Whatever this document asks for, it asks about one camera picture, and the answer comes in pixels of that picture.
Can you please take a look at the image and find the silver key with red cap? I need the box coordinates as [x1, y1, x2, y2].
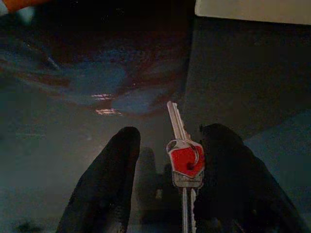
[166, 100, 206, 178]

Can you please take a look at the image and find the orange object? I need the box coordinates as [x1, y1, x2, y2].
[4, 0, 53, 13]

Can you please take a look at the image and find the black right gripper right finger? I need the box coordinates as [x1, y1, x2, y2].
[194, 123, 309, 233]

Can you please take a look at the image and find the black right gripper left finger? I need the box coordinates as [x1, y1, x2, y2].
[55, 126, 141, 233]

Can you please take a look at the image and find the plain silver key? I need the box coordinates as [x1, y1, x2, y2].
[171, 169, 204, 233]

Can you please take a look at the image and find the silver key ring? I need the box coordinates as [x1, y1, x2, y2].
[166, 139, 204, 171]

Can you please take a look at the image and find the white box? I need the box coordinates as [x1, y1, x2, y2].
[194, 0, 311, 26]

